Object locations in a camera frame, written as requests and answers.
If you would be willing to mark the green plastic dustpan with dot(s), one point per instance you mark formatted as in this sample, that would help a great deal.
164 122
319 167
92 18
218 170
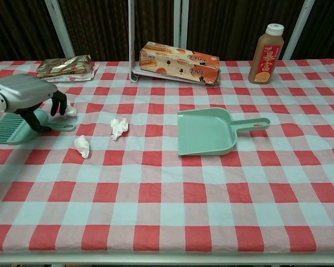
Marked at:
203 130

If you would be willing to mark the white tissue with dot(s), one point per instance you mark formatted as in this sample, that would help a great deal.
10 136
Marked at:
82 145
71 111
119 127

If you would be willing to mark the brown juice bottle white cap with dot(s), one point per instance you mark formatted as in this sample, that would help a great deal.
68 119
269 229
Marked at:
265 55

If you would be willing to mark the gold foil snack package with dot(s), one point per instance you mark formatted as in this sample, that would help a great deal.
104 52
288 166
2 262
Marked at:
64 66

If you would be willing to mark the white slanted frame bar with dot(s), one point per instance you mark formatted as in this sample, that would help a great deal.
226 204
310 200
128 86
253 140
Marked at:
299 27
59 27

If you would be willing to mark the white vertical frame bar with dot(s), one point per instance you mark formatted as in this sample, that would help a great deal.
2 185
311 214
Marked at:
181 22

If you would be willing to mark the dark brown curtain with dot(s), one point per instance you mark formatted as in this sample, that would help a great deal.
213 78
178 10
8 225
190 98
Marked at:
100 27

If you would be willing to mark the white L-shaped metal bracket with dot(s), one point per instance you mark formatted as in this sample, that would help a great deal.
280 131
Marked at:
131 41

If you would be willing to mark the orange biscuit box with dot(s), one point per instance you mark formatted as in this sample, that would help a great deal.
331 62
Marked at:
181 65

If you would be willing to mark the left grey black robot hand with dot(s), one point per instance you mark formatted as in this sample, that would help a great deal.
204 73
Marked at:
25 91

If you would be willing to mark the red white checkered tablecloth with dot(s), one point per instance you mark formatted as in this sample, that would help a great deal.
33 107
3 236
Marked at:
167 194

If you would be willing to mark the green plastic hand brush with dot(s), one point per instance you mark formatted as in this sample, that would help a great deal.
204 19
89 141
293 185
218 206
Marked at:
19 135

